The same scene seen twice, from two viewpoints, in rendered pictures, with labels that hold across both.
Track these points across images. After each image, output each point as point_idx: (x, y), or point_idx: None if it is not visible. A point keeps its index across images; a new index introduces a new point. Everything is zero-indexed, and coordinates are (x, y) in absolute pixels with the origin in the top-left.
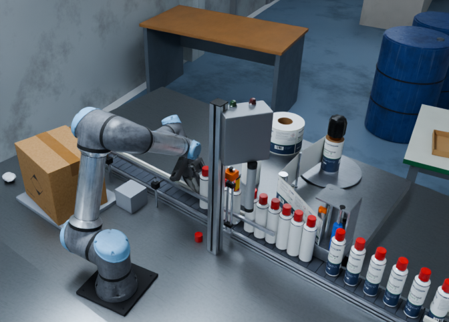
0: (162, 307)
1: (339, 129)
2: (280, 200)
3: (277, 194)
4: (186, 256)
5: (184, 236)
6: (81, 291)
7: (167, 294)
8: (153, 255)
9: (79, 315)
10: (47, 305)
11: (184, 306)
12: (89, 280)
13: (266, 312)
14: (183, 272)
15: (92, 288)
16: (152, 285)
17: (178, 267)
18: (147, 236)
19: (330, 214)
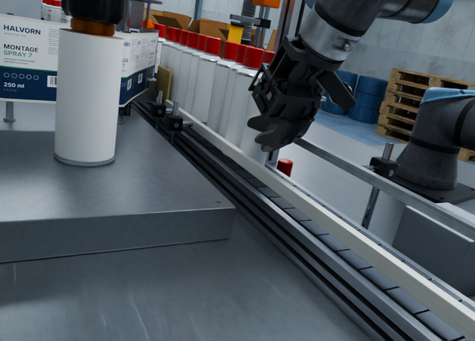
0: (358, 157)
1: None
2: (128, 86)
3: (126, 82)
4: (312, 170)
5: (306, 185)
6: (474, 189)
7: (350, 160)
8: (368, 187)
9: (462, 182)
10: None
11: (330, 149)
12: (470, 193)
13: None
14: (323, 163)
15: (459, 187)
16: None
17: (329, 168)
18: (379, 206)
19: (141, 27)
